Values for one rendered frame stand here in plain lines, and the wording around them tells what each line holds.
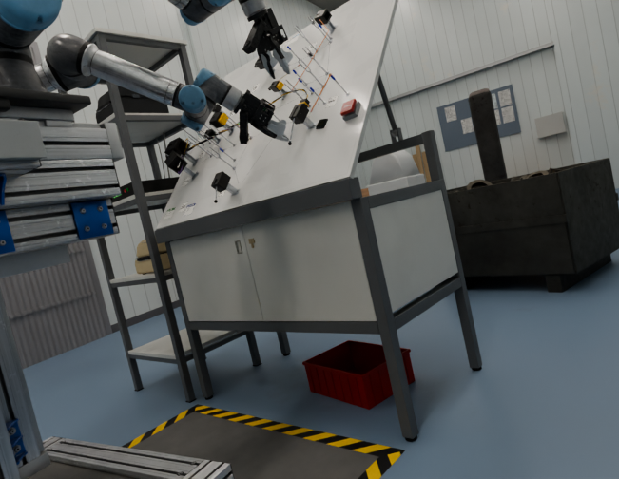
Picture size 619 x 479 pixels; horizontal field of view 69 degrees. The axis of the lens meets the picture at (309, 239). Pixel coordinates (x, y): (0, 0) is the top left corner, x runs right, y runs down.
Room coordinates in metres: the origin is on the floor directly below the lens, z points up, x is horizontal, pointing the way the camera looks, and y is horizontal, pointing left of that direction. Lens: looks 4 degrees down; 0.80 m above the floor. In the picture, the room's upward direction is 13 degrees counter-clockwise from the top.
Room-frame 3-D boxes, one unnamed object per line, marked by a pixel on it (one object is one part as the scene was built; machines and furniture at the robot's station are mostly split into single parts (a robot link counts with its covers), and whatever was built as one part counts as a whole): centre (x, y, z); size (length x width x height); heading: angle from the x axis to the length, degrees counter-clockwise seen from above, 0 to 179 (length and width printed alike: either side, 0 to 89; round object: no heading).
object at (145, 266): (2.46, 0.76, 0.76); 0.30 x 0.21 x 0.20; 141
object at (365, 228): (2.02, 0.05, 0.40); 1.18 x 0.60 x 0.80; 47
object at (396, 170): (6.53, -1.38, 0.68); 0.69 x 0.62 x 1.36; 55
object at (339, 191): (1.79, 0.26, 0.83); 1.18 x 0.05 x 0.06; 47
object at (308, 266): (1.62, 0.04, 0.60); 0.55 x 0.03 x 0.39; 47
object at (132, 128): (2.57, 0.80, 0.92); 0.60 x 0.50 x 1.85; 47
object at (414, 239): (2.02, 0.04, 0.60); 1.17 x 0.58 x 0.40; 47
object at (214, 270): (1.99, 0.45, 0.60); 0.55 x 0.02 x 0.39; 47
